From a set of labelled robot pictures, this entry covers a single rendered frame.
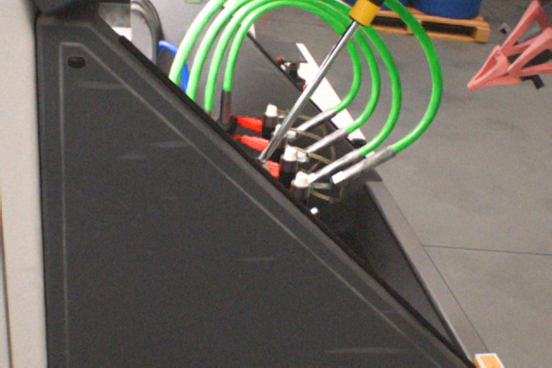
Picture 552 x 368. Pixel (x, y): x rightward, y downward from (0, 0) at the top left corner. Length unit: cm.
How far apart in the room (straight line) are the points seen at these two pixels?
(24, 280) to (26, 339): 7
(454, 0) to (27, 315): 551
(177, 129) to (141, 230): 10
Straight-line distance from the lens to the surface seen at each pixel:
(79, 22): 55
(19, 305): 68
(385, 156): 104
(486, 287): 296
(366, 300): 72
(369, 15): 60
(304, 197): 104
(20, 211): 62
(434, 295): 117
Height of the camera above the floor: 161
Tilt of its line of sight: 27 degrees down
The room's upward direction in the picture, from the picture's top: 7 degrees clockwise
